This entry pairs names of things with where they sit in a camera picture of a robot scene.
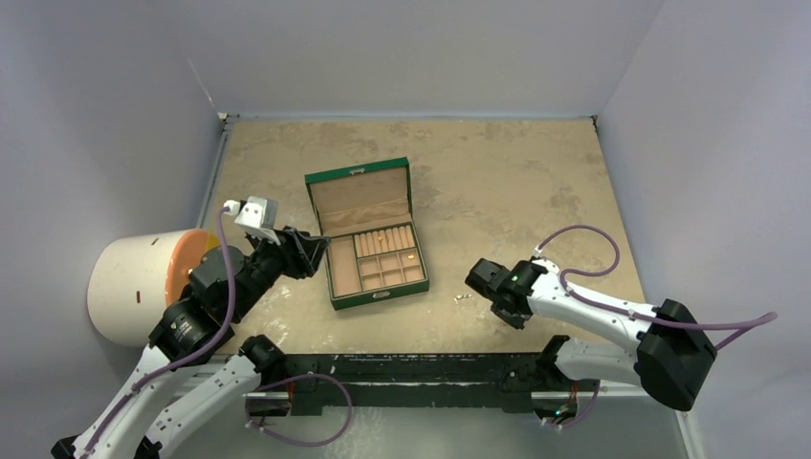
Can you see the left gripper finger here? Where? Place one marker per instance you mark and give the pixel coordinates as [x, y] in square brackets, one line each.
[305, 240]
[311, 260]

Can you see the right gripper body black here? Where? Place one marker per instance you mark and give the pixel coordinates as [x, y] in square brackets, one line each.
[480, 278]

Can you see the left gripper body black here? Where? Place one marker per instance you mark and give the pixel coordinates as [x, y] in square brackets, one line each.
[268, 261]

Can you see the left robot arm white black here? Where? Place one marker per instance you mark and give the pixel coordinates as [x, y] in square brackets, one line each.
[146, 419]

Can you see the green jewelry box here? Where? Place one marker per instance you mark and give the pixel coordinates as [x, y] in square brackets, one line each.
[367, 212]

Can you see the white cylinder orange yellow face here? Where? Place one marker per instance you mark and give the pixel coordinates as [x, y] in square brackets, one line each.
[136, 278]

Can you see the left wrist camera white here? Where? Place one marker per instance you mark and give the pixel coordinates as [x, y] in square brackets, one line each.
[255, 216]

